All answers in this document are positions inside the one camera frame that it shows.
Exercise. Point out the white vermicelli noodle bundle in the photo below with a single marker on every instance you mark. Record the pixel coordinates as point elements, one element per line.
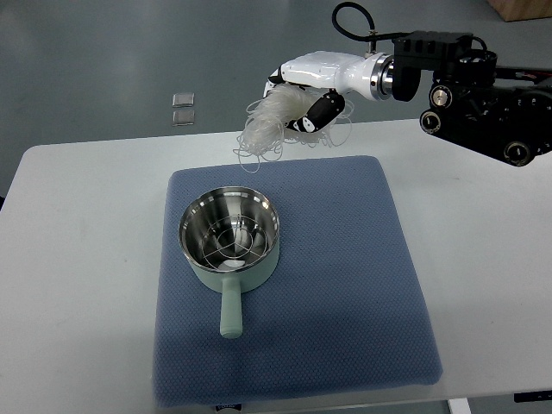
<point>268,126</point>

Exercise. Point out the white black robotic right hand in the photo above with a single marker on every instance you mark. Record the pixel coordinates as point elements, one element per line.
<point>337,74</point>

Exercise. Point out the blue textured mat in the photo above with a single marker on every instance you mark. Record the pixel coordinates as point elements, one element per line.
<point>342,312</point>

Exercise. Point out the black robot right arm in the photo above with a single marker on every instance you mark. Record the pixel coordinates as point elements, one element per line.
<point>501,112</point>

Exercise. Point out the mint green steel pot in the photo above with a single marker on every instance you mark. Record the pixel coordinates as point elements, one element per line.
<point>204,211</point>

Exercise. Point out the upper metal floor plate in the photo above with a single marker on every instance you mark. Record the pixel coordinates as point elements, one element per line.
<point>183,99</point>

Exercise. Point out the lower metal floor plate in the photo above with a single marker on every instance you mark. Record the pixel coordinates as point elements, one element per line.
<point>183,117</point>

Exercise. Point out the wire steaming rack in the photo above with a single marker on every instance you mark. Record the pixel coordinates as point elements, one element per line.
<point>233,242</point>

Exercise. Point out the metal floor plate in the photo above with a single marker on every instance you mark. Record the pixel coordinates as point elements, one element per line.
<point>183,117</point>
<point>183,99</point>

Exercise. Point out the wooden box corner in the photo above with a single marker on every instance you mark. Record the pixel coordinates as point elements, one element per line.
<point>521,10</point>

